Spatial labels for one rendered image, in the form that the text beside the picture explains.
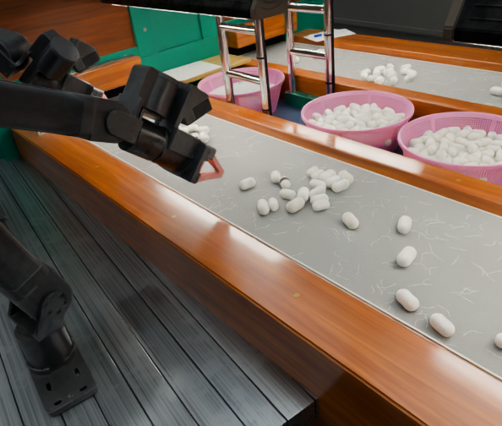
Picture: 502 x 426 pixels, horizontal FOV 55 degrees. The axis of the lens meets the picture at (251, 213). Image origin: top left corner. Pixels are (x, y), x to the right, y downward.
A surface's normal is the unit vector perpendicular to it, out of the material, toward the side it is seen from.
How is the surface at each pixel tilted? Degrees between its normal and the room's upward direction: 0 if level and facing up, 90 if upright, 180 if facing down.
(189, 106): 90
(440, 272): 0
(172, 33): 90
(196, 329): 0
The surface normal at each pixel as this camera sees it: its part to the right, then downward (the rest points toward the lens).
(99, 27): 0.65, 0.34
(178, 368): -0.11, -0.84
